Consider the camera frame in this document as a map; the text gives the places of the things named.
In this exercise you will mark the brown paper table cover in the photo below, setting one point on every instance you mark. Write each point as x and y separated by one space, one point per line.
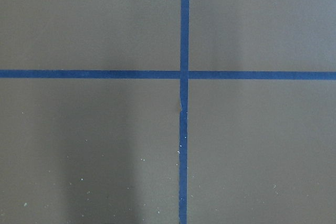
91 103

